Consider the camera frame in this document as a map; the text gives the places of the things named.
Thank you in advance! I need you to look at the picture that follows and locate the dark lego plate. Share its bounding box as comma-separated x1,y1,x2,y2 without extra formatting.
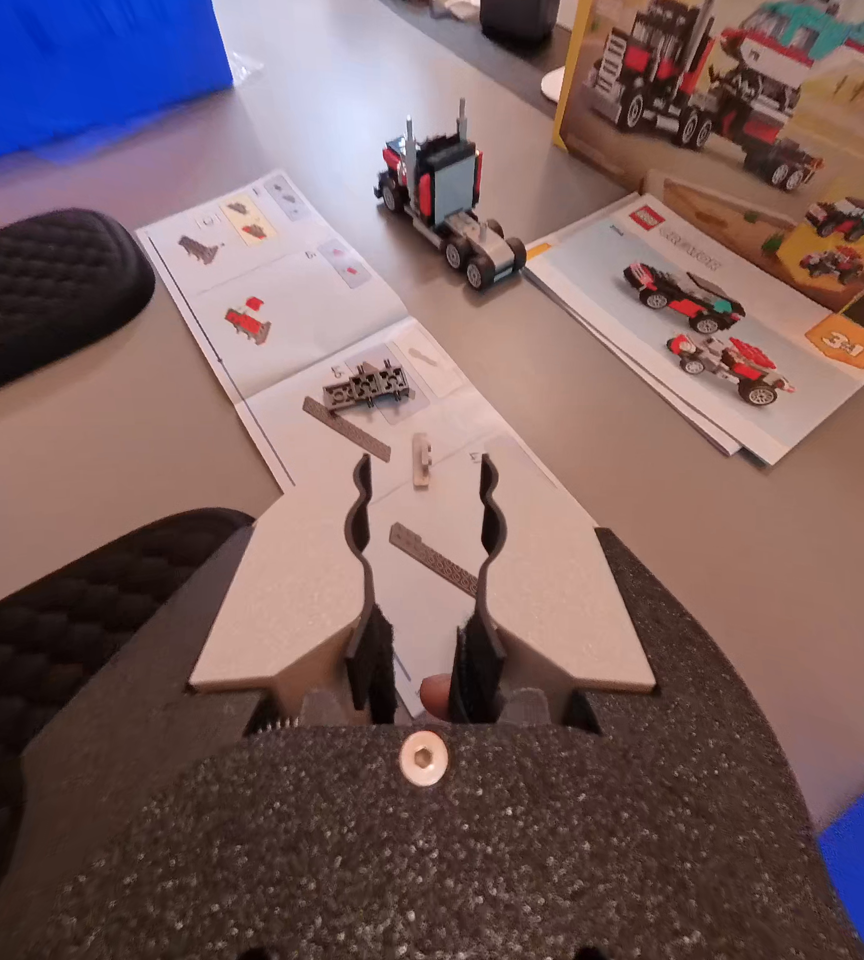
323,357,415,414

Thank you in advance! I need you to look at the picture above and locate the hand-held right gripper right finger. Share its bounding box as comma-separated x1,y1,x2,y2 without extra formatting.
455,455,655,724

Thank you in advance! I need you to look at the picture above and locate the black box device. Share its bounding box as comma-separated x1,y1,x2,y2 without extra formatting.
480,0,560,43

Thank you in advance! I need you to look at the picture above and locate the large blue plastic bin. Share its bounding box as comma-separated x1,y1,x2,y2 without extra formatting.
0,0,235,171

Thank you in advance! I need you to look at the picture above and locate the lego set box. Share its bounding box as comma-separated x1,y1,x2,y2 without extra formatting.
555,0,864,309

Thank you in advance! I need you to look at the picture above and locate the red black lego vehicle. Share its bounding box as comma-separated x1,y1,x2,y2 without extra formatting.
375,101,527,291

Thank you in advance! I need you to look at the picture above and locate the closed lego instruction booklet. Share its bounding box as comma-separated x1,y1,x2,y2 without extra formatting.
522,192,864,466

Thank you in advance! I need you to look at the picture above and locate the black quilted pad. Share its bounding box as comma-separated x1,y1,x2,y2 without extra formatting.
0,507,253,946
0,207,155,409

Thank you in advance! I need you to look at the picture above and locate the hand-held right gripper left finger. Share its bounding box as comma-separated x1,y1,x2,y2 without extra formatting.
192,455,395,724

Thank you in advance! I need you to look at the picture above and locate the open lego instruction booklet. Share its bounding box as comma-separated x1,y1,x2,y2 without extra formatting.
135,170,568,721

